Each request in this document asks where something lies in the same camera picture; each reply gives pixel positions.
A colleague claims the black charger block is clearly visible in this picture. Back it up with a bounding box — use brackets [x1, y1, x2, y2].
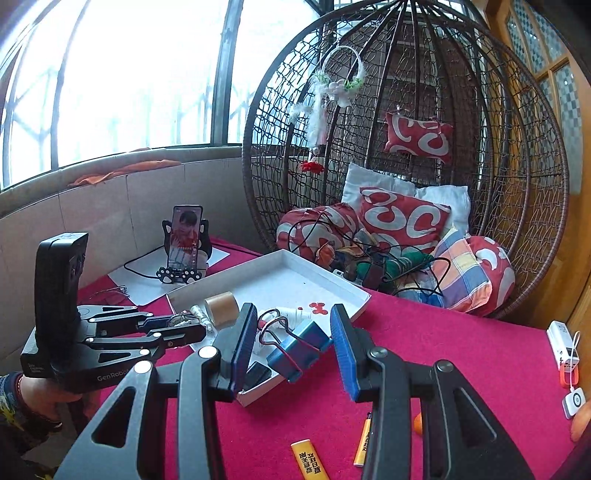
[364, 262, 385, 290]

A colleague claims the cardboard panel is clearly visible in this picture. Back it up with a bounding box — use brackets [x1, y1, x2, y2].
[0, 157, 246, 365]

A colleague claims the black white phone stand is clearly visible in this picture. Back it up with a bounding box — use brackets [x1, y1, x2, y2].
[155, 219, 213, 285]

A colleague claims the white paper sheet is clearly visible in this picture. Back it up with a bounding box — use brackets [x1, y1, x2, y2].
[108, 249, 232, 306]

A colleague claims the white dreamcatcher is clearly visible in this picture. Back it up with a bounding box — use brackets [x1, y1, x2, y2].
[291, 45, 366, 160]

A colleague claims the red white seat cushion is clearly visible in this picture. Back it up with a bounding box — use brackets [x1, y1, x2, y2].
[276, 203, 362, 260]

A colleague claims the window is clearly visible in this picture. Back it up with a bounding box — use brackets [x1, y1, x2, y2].
[0, 0, 335, 191]

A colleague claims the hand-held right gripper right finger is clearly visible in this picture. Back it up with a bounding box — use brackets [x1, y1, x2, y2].
[329, 303, 536, 480]

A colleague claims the brown tape roll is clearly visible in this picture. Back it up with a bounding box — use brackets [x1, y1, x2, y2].
[204, 292, 240, 330]

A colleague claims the red white square cushion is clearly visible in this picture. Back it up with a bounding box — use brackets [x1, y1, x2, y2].
[358, 187, 452, 256]

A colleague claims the black phone cable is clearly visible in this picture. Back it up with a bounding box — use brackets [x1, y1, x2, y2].
[123, 246, 168, 279]

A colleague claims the smartphone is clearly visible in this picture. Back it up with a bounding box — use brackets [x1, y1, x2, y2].
[167, 205, 204, 274]

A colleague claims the plaid pastel cushion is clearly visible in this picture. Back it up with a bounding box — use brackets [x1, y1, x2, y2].
[396, 226, 493, 317]

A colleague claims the blue binder clip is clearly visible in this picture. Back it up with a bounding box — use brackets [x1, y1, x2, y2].
[257, 308, 334, 384]

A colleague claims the red white round cushion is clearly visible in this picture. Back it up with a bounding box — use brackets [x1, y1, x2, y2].
[465, 235, 516, 306]

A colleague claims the white pillow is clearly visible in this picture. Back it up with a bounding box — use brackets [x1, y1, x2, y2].
[342, 162, 472, 234]

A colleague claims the orange cloth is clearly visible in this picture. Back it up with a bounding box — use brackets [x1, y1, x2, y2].
[68, 159, 182, 188]

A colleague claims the green cloth item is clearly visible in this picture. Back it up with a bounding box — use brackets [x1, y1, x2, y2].
[385, 250, 435, 278]

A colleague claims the white plastic bottle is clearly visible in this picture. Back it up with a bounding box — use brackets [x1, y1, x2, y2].
[276, 306, 315, 325]

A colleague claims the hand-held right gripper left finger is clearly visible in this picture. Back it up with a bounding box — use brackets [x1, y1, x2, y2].
[54, 302, 258, 480]

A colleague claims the wicker hanging egg chair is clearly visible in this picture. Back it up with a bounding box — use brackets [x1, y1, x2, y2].
[242, 0, 572, 320]

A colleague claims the white cardboard tray box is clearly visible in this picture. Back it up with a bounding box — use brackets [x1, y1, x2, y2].
[166, 249, 371, 408]

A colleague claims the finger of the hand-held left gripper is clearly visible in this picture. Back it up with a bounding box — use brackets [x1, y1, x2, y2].
[79, 305, 184, 336]
[85, 323, 208, 366]

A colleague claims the person's left forearm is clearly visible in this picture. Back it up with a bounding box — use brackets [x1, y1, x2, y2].
[0, 371, 63, 437]

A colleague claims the person's left hand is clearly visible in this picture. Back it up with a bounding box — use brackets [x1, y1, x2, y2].
[18, 375, 88, 420]

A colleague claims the wooden door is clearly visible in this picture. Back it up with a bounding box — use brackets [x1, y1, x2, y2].
[485, 0, 591, 333]

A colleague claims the yellow lighter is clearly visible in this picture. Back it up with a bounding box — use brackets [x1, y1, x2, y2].
[290, 440, 331, 480]

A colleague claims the white power bank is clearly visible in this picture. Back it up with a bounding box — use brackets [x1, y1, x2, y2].
[547, 320, 581, 373]

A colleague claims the small hanging red cushion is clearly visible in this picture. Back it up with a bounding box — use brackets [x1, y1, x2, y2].
[384, 111, 454, 165]

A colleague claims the small white round-button device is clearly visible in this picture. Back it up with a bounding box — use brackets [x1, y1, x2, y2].
[561, 387, 587, 420]

